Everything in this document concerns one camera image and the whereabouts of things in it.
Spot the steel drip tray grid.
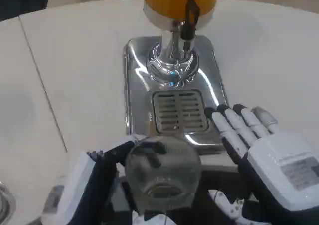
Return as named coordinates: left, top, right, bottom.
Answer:
left=152, top=90, right=209, bottom=134

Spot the silver ringed metal part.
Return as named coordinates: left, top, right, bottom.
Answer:
left=0, top=181, right=17, bottom=220

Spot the orange juice drink dispenser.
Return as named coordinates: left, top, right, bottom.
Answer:
left=122, top=0, right=229, bottom=159

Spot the black dispenser tap handle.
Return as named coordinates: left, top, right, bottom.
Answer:
left=179, top=0, right=201, bottom=41

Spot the clear ribbed glass cup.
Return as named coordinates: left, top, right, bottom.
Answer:
left=124, top=136, right=202, bottom=211

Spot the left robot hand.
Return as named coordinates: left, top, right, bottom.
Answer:
left=40, top=134, right=175, bottom=225

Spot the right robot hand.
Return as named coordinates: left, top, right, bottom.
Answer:
left=204, top=103, right=319, bottom=225

